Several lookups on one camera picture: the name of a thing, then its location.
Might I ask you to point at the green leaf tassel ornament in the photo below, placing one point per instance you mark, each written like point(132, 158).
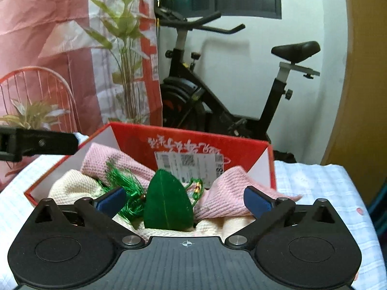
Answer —
point(166, 202)

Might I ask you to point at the pink waffle towel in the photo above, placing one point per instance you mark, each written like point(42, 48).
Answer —
point(229, 199)

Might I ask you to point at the cream waffle towel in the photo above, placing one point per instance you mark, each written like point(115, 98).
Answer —
point(75, 187)

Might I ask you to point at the red strawberry print box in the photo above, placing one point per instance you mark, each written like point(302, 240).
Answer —
point(136, 139)

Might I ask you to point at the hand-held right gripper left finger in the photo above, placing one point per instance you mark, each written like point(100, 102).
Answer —
point(110, 201)

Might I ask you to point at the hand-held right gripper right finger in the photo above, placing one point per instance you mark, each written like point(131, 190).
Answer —
point(257, 202)

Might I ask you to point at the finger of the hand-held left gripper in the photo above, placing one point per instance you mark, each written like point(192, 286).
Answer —
point(48, 142)

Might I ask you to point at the wooden door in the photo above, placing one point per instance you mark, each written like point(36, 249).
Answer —
point(362, 81)

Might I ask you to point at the black exercise bike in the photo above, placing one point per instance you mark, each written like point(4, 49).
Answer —
point(272, 102)

